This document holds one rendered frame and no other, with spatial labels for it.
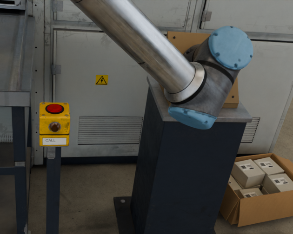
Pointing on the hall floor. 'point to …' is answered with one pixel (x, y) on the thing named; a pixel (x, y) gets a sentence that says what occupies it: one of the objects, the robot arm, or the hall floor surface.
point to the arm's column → (181, 174)
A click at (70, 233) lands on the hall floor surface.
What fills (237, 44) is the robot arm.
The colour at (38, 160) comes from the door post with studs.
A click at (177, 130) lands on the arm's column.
